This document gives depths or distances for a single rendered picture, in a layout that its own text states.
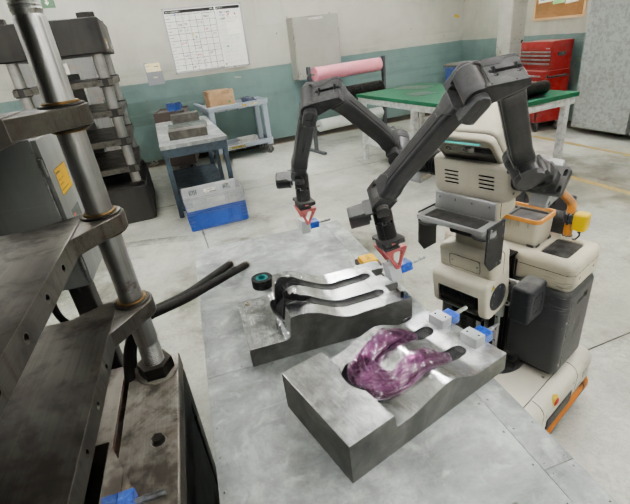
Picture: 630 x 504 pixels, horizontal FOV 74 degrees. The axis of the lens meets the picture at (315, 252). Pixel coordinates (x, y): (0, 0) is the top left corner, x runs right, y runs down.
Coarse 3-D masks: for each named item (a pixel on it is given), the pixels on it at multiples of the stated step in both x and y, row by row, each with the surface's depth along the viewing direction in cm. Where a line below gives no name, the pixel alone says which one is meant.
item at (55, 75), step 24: (24, 0) 79; (24, 24) 80; (48, 24) 83; (24, 48) 82; (48, 48) 83; (48, 72) 84; (48, 96) 86; (72, 96) 89; (72, 144) 90; (72, 168) 93; (96, 168) 95; (96, 192) 96; (120, 240) 103; (120, 264) 104; (120, 288) 107; (144, 336) 114; (144, 360) 118; (168, 360) 121; (144, 384) 118
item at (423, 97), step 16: (544, 80) 406; (368, 96) 535; (384, 96) 512; (400, 96) 498; (416, 96) 484; (432, 96) 470; (528, 96) 396; (544, 96) 395; (560, 96) 391; (416, 112) 469; (560, 112) 412; (416, 128) 477; (560, 128) 417; (368, 144) 587; (560, 144) 423
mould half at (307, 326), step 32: (288, 288) 128; (352, 288) 134; (384, 288) 131; (256, 320) 128; (288, 320) 118; (320, 320) 119; (352, 320) 122; (384, 320) 126; (256, 352) 117; (288, 352) 120
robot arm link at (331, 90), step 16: (320, 80) 118; (336, 80) 116; (304, 96) 119; (320, 96) 116; (336, 96) 114; (352, 96) 121; (320, 112) 120; (352, 112) 122; (368, 112) 126; (368, 128) 129; (384, 128) 132; (384, 144) 137
